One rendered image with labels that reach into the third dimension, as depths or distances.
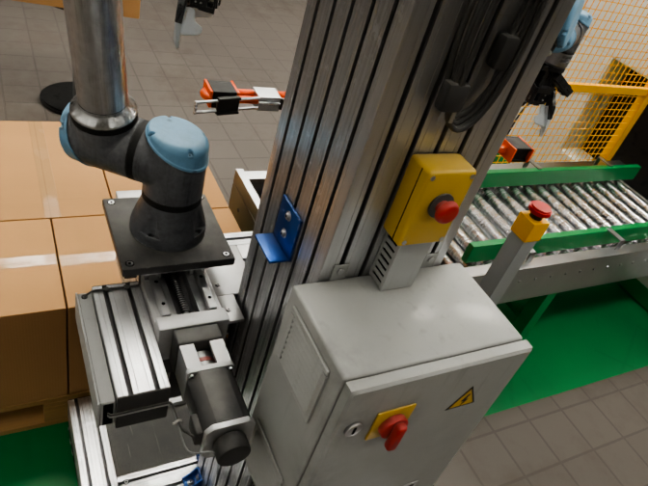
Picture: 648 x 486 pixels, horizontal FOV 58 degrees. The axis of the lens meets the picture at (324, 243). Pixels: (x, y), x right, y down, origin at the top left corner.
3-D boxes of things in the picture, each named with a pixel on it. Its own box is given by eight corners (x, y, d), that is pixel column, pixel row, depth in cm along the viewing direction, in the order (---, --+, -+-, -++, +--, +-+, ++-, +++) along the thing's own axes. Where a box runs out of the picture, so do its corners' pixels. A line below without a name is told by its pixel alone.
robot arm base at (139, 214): (213, 248, 119) (221, 210, 113) (138, 256, 112) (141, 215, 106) (194, 203, 129) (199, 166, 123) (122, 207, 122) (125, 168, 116)
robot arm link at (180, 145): (190, 215, 110) (199, 154, 102) (122, 192, 110) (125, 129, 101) (211, 183, 119) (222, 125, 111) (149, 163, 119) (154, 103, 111)
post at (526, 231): (418, 402, 237) (536, 209, 177) (427, 417, 233) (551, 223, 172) (405, 406, 234) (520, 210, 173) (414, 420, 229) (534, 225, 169)
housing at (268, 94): (271, 100, 175) (274, 87, 172) (279, 112, 170) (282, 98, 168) (249, 99, 172) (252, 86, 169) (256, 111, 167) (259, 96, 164)
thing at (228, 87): (229, 95, 169) (232, 80, 166) (237, 109, 164) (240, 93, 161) (202, 94, 165) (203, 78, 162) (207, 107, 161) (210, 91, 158)
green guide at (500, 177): (619, 169, 336) (628, 155, 330) (633, 179, 329) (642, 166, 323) (392, 177, 259) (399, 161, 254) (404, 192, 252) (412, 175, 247)
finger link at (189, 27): (196, 50, 129) (205, 10, 129) (169, 42, 128) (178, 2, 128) (197, 54, 132) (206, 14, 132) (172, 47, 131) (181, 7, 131)
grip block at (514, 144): (512, 148, 193) (519, 135, 190) (527, 163, 188) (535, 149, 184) (493, 148, 189) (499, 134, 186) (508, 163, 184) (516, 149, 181)
